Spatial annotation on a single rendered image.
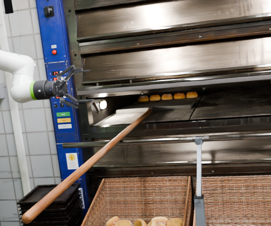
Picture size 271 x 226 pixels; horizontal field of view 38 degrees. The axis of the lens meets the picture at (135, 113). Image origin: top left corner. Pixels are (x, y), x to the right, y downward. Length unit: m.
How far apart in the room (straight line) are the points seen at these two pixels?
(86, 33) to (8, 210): 1.33
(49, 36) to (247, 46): 1.15
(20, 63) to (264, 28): 1.28
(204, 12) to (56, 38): 0.88
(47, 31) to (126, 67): 0.53
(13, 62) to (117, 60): 0.68
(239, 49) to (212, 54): 0.14
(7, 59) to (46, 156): 0.89
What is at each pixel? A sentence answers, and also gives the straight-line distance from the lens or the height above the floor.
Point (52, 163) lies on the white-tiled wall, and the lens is 2.61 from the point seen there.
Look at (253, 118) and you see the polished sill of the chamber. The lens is 2.28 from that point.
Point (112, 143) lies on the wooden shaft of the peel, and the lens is 1.84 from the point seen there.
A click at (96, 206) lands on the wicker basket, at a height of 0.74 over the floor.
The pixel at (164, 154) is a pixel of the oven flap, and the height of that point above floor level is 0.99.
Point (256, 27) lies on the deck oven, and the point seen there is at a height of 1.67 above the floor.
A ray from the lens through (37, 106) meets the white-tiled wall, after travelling 2.56.
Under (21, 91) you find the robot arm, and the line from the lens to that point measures 1.90.
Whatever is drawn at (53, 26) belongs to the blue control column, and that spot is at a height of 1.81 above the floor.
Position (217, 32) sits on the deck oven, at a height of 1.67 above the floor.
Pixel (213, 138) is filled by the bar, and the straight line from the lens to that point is 1.92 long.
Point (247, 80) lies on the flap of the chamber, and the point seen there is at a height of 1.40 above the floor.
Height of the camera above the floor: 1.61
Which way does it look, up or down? 9 degrees down
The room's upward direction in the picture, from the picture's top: 6 degrees counter-clockwise
